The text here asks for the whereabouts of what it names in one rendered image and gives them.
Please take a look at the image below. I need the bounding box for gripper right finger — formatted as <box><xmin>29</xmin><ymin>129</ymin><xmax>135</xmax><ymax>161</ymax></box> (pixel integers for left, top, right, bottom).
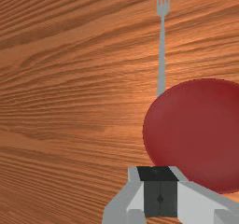
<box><xmin>160</xmin><ymin>165</ymin><xmax>239</xmax><ymax>224</ymax></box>

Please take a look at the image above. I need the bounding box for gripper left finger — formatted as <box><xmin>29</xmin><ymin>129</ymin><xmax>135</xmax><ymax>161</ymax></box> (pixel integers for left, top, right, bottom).
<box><xmin>102</xmin><ymin>165</ymin><xmax>162</xmax><ymax>224</ymax></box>

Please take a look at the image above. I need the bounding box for red plate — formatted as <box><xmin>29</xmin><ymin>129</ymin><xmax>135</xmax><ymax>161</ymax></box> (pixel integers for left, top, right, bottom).
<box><xmin>142</xmin><ymin>77</ymin><xmax>239</xmax><ymax>195</ymax></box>

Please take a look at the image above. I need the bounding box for grey fork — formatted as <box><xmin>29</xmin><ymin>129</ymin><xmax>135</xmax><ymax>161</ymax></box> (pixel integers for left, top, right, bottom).
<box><xmin>156</xmin><ymin>0</ymin><xmax>172</xmax><ymax>99</ymax></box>

